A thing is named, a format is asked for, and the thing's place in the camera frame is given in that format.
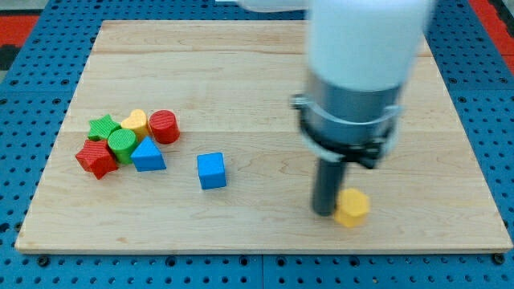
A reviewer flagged red cylinder block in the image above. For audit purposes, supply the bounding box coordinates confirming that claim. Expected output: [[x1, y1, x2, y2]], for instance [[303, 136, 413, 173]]
[[149, 110, 180, 145]]

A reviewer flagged wooden board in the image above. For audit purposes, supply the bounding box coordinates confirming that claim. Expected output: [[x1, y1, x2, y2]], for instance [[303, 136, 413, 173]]
[[15, 20, 512, 254]]

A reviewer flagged blue triangle block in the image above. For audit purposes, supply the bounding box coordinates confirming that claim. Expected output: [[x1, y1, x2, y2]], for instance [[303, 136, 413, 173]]
[[130, 136, 166, 172]]

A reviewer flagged blue cube block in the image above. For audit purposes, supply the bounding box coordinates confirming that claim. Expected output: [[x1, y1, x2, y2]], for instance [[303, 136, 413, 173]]
[[197, 152, 226, 189]]

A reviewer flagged green cylinder block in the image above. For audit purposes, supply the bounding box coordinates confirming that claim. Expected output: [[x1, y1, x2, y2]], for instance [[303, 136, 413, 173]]
[[108, 128, 138, 165]]

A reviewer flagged red star block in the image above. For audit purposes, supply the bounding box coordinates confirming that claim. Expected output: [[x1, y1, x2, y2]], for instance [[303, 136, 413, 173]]
[[75, 140, 118, 180]]

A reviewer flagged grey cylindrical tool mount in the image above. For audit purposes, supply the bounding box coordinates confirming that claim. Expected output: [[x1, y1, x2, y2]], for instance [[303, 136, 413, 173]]
[[292, 71, 402, 169]]

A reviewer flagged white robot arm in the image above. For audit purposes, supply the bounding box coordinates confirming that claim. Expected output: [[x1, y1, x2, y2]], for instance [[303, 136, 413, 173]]
[[234, 0, 434, 216]]

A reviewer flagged yellow heart block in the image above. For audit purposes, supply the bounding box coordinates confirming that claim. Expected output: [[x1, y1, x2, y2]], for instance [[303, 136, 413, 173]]
[[121, 109, 149, 142]]

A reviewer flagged yellow hexagon block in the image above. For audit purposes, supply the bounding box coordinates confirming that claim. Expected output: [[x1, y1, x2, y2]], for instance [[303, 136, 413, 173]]
[[333, 188, 370, 228]]

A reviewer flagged green star block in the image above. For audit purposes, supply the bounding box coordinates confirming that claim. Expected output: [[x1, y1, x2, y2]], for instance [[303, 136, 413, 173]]
[[88, 114, 121, 141]]

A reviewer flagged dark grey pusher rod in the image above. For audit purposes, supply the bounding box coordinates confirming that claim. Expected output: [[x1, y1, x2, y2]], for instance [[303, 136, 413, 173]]
[[312, 159, 347, 216]]

